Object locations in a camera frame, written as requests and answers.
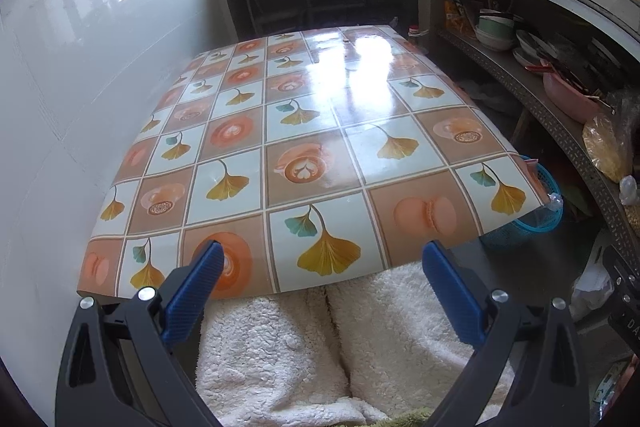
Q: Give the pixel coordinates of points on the orange packets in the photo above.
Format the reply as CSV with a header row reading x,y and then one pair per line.
x,y
457,17

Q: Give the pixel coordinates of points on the red-capped bottle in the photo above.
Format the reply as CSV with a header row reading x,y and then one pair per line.
x,y
415,32

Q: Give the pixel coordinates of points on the stack of bowls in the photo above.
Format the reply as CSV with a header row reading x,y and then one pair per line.
x,y
495,32

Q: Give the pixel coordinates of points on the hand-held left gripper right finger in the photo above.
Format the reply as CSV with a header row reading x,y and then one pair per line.
x,y
450,297

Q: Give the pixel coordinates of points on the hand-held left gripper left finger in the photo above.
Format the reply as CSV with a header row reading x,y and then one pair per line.
x,y
197,292

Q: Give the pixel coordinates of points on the blue plastic basket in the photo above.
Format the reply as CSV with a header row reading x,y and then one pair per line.
x,y
540,217

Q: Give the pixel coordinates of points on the white plates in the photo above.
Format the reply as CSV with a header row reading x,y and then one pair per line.
x,y
530,49

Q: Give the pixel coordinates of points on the white fleece pants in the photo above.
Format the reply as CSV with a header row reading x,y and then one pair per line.
x,y
280,347

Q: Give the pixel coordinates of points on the white plastic bag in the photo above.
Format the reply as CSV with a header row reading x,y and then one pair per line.
x,y
592,287

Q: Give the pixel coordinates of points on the yellow food bag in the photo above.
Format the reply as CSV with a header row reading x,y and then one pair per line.
x,y
607,149

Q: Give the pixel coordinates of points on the clear plastic bottle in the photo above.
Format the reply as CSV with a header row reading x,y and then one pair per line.
x,y
553,201

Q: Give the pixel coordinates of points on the pink basin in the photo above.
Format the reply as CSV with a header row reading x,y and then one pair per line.
x,y
570,99

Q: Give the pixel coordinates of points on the printed packet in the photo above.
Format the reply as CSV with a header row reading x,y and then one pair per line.
x,y
610,387

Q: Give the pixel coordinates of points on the patterned metal shelf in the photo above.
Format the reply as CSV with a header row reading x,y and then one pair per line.
x,y
565,127

